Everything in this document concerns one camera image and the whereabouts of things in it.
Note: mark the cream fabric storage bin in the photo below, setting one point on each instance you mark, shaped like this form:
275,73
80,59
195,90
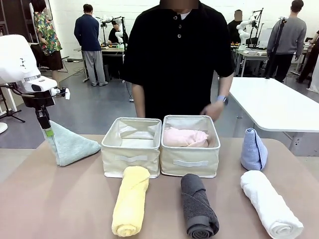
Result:
129,159
192,161

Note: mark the white towel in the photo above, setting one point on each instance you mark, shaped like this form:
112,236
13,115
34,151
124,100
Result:
269,201

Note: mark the lilac band wristwatch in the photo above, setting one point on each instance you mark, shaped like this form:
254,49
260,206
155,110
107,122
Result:
222,99

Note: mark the person in black polo shirt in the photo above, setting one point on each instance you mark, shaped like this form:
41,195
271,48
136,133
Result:
174,49

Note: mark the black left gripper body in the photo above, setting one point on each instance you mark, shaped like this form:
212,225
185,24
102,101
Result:
37,100

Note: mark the yellow towel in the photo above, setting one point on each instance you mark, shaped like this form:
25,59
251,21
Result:
130,201

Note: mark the person in grey sweater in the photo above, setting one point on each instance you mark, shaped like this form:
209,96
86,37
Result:
286,42

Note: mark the person in floral shirt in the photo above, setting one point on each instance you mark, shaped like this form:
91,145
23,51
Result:
47,37

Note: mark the black tripod stand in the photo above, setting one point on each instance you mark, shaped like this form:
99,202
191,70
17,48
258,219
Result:
10,109

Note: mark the teal triangle-folded towel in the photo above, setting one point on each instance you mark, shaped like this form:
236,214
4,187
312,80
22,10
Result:
72,147

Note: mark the person's left hand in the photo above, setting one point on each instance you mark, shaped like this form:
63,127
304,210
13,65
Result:
211,110

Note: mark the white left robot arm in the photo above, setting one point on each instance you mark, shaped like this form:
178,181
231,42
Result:
12,57

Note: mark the pink towel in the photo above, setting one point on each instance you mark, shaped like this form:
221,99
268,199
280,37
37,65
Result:
185,138

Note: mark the light blue triangle-folded towel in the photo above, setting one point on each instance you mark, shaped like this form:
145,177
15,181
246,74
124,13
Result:
253,152

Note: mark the person at room edge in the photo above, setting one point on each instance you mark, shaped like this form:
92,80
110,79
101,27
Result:
311,57

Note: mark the person's right forearm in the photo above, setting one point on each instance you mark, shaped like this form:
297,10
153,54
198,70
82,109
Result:
139,99

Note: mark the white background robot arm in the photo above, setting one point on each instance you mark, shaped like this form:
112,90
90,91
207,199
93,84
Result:
245,32

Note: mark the person in navy jacket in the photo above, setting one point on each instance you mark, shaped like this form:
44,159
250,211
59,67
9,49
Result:
89,44

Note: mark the dark grey towel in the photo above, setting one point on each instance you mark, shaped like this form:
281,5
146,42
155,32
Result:
198,206

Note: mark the white side table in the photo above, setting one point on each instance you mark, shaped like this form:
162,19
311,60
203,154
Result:
271,102

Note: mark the black green-tipped left gripper finger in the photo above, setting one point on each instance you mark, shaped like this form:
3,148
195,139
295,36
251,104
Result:
42,119
51,132

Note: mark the seated person in black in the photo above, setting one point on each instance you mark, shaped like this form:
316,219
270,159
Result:
117,32

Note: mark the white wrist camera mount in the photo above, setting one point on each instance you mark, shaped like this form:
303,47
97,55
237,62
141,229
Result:
41,85

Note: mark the white background humanoid robot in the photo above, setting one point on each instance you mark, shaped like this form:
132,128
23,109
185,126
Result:
111,20

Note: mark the tall black camera tripod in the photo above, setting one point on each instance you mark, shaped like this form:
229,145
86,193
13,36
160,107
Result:
276,44

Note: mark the person's left forearm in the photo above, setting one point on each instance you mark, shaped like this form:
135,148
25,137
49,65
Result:
224,85

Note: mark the background person in black shirt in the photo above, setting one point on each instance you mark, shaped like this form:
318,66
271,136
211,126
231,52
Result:
235,27

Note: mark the white round floor base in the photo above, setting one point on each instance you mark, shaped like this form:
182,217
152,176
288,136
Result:
3,127

